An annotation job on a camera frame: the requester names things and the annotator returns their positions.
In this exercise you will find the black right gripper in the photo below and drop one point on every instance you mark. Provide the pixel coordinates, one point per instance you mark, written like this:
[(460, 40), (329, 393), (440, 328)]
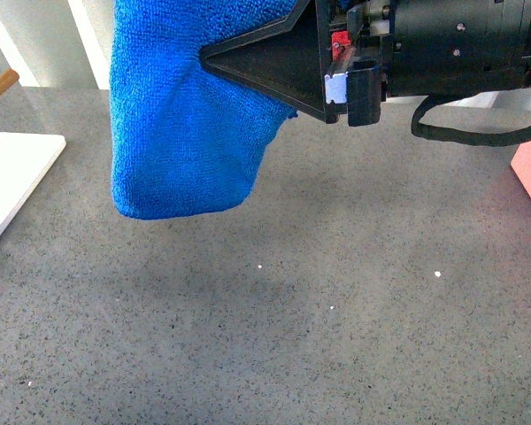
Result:
[(438, 49)]

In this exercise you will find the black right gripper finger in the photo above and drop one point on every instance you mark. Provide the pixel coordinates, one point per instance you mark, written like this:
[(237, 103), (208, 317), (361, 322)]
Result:
[(286, 59)]

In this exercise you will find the blue microfiber cloth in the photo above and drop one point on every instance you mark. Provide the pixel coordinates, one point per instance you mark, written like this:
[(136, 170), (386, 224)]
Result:
[(184, 141)]

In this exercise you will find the white rack base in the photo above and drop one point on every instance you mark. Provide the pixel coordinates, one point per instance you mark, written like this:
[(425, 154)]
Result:
[(24, 160)]

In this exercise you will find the white pleated curtain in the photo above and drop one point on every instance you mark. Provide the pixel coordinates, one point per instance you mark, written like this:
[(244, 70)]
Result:
[(57, 44)]

